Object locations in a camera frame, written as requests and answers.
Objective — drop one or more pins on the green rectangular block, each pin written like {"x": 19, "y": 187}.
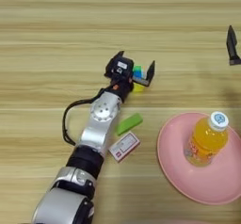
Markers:
{"x": 130, "y": 124}

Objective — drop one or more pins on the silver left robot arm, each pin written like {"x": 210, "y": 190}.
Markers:
{"x": 97, "y": 130}

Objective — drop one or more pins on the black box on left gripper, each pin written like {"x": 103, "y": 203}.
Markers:
{"x": 120, "y": 66}

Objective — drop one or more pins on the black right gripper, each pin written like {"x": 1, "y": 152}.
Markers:
{"x": 234, "y": 61}

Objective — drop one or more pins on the pink plate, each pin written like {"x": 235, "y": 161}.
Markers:
{"x": 188, "y": 177}

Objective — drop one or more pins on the orange juice bottle white cap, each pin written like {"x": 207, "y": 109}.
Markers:
{"x": 207, "y": 140}

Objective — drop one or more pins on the white red card box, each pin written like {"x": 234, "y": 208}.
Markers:
{"x": 125, "y": 145}

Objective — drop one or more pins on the multicolour puzzle cube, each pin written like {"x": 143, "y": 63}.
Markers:
{"x": 138, "y": 72}

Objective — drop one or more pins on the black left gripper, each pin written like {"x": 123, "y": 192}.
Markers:
{"x": 124, "y": 89}

